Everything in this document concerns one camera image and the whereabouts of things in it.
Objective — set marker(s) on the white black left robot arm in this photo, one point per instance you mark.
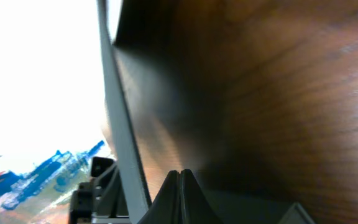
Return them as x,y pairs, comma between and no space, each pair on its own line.
100,200

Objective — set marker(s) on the black gift box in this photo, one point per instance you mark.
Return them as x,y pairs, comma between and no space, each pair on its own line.
257,97

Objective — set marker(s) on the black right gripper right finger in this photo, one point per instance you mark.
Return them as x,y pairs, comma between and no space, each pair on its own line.
195,208

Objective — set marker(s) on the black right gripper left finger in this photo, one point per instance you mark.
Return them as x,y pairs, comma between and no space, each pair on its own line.
165,208

